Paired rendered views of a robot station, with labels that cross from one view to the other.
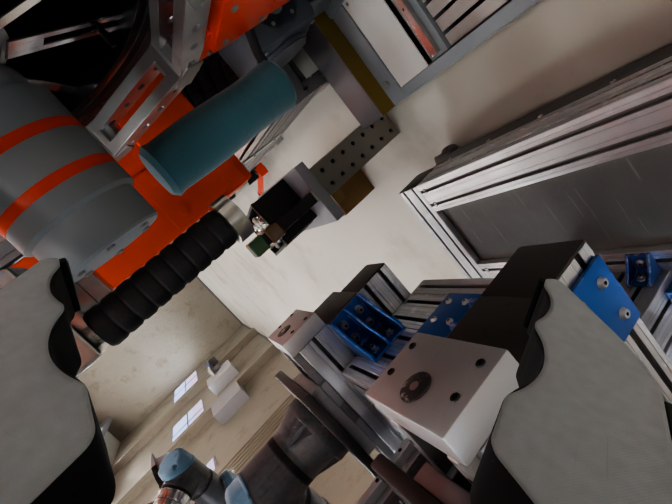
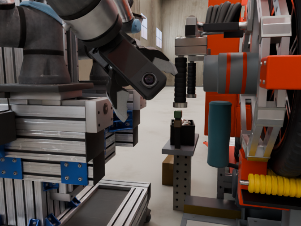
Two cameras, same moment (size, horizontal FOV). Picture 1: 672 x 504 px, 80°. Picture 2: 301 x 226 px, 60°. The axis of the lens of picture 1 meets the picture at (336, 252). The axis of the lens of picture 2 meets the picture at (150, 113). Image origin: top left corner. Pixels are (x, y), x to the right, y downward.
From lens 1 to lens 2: 0.42 m
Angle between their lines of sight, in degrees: 10
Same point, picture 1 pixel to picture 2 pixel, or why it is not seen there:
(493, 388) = (92, 121)
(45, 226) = (219, 64)
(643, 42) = not seen: outside the picture
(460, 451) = (89, 102)
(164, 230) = not seen: hidden behind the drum
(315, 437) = (104, 75)
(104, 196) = (216, 83)
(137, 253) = not seen: hidden behind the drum
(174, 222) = (210, 95)
